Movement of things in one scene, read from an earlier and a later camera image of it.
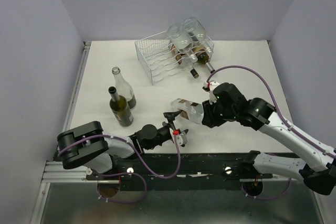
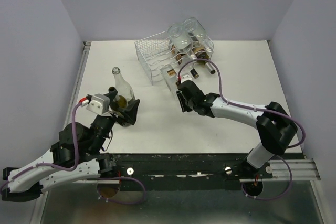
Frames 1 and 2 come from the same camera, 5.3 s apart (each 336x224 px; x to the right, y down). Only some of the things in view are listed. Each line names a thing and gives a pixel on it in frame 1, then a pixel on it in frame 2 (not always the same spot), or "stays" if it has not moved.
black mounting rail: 209,171 stays
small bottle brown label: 192,112 -> 170,77
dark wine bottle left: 121,107 stays
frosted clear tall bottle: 124,88 stays
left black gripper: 170,117 -> 131,111
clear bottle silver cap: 181,40 stays
